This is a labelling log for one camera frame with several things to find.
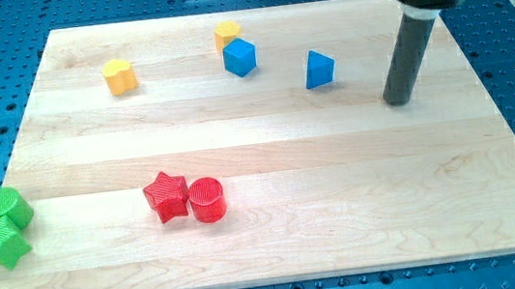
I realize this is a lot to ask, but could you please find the blue triangle block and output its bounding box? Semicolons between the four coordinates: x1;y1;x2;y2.
305;50;335;89

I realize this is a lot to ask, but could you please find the blue cube block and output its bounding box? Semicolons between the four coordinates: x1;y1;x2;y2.
222;38;257;77

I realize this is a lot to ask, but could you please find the yellow block behind cube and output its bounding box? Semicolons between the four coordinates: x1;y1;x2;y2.
214;20;242;52

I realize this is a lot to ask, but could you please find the red cylinder block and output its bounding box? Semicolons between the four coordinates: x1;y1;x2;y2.
188;177;227;223

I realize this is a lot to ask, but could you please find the wooden board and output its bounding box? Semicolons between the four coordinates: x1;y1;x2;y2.
0;0;515;289

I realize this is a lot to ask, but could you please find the red star block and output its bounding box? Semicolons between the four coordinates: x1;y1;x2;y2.
142;172;188;223

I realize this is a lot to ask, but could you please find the yellow heart block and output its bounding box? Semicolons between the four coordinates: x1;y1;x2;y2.
102;59;139;96

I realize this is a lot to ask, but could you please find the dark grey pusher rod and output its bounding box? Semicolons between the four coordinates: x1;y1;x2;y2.
383;14;435;106

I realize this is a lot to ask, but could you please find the green cylinder block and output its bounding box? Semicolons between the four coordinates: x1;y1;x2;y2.
0;187;34;230

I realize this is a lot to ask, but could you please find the green star block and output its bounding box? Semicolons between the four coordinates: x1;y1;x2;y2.
0;216;32;270

